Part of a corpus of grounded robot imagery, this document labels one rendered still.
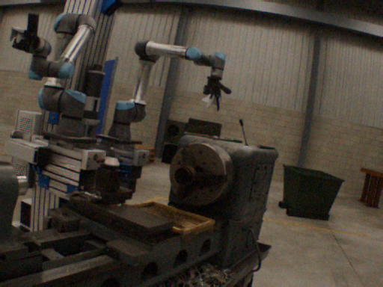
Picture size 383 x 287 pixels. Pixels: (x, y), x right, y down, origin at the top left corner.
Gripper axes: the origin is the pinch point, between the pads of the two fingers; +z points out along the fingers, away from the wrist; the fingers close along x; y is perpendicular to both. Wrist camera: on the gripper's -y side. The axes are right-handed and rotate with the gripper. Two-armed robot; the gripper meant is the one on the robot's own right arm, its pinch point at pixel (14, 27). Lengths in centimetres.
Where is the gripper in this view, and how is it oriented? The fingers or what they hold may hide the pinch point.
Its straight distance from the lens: 139.2
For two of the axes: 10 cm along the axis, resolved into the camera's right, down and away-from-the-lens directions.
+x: -9.5, -3.1, -0.1
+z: 0.0, 0.5, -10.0
